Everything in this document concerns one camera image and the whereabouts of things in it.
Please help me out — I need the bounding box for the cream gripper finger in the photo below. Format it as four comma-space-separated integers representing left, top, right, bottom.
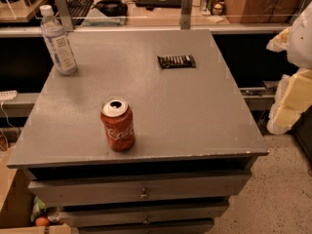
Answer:
266, 27, 291, 53
267, 68, 312, 135

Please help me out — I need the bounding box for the red coke can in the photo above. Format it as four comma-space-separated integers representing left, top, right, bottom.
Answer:
100, 97, 135, 151

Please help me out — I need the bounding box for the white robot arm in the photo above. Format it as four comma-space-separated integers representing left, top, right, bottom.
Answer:
266, 2, 312, 135

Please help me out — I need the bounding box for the rxbar chocolate bar wrapper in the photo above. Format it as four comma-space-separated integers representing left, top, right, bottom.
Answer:
157, 55, 196, 69

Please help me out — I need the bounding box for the grey drawer cabinet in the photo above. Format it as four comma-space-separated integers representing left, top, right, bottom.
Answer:
8, 30, 267, 234

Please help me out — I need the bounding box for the metal drawer knob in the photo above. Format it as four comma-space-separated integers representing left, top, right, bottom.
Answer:
139, 188, 149, 200

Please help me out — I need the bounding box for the black computer keyboard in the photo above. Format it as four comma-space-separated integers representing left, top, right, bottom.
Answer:
67, 0, 95, 25

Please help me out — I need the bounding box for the clear plastic water bottle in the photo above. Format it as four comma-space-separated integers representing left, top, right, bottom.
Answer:
40, 5, 78, 75

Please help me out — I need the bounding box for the white power strip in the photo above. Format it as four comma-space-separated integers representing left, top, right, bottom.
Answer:
0, 91, 18, 101

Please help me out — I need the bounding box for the orange fruit in box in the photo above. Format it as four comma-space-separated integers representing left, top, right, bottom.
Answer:
34, 216, 51, 227

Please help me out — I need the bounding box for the right metal bracket post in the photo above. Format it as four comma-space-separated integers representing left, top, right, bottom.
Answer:
179, 0, 193, 29

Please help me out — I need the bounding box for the metal bracket post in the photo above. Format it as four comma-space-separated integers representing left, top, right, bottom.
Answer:
179, 0, 193, 29
55, 0, 74, 32

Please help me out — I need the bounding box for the left metal bracket post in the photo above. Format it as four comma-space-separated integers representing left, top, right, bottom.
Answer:
55, 0, 74, 32

